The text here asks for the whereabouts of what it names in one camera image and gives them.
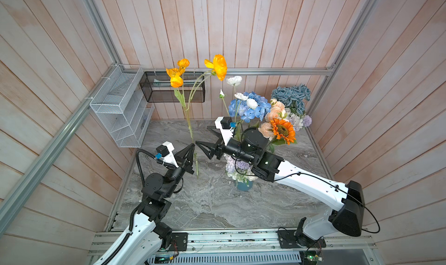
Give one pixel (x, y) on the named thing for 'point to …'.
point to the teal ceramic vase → (244, 186)
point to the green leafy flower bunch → (239, 170)
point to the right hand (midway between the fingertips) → (201, 136)
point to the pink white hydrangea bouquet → (298, 122)
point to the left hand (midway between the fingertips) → (195, 148)
